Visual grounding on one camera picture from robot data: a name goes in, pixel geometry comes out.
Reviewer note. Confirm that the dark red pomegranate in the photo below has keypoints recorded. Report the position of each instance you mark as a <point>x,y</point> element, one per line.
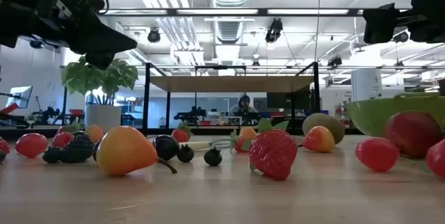
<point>413,133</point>

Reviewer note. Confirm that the large blackberry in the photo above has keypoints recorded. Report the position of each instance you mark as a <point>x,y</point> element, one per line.
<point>78,149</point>

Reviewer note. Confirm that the small orange red peach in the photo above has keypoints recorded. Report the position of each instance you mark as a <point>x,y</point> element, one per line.
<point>318,140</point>

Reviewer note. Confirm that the small orange fruit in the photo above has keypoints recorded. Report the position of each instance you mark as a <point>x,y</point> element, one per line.
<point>247,133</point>
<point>94,133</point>

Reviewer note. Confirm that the dark round plum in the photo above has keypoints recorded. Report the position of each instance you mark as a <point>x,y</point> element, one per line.
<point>166,147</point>

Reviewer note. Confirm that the dark berry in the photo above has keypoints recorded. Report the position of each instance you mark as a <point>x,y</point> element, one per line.
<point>2,156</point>

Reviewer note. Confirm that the white round column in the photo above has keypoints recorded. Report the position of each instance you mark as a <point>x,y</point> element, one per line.
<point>366,85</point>

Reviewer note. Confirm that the small blackberry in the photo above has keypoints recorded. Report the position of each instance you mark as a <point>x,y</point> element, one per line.
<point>52,155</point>

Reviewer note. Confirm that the white plant pot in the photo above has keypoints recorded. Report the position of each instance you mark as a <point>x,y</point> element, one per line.
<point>102,116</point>

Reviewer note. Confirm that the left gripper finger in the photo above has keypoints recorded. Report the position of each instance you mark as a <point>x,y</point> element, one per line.
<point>101,60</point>
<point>97,39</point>

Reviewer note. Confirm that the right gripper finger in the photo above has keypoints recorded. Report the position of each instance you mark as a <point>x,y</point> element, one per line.
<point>380,25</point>

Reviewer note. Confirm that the brown green kiwi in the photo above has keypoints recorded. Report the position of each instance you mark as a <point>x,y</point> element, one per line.
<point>325,122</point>

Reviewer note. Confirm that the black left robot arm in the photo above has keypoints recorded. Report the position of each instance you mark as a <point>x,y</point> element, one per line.
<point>21,12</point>

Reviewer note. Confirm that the large red strawberry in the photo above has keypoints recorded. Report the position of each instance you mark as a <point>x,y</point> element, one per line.
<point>273,154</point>

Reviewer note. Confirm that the yellow orange pear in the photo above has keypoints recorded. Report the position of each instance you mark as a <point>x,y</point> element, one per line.
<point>125,151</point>

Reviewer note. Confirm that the black ceiling camera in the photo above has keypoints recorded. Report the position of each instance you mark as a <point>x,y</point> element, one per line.
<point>153,36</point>
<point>274,29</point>
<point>401,37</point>
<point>334,62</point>
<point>36,45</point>

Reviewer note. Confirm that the green plastic colander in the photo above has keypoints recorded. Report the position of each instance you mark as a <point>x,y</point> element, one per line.
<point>368,116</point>

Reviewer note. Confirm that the person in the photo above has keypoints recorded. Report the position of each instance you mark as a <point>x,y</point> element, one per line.
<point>243,105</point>

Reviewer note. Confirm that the wooden shelf with black frame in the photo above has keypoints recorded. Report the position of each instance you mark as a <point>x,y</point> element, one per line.
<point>226,84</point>

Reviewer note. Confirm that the red raspberry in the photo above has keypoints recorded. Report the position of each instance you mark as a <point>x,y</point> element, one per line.
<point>3,145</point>

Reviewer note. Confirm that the green leafy plant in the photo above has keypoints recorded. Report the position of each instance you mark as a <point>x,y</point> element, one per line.
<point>120,78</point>

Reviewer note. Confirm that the computer monitor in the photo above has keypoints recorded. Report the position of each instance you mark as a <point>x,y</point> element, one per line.
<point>21,96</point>

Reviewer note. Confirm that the black overhead light bar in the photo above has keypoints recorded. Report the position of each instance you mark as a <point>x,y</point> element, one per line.
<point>262,12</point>

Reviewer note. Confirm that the dark blueberry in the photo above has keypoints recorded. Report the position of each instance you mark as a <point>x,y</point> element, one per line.
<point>212,157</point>
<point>185,153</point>

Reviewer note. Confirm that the red cherry tomato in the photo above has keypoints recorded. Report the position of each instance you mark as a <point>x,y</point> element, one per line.
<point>377,154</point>
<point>437,158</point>
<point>31,145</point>

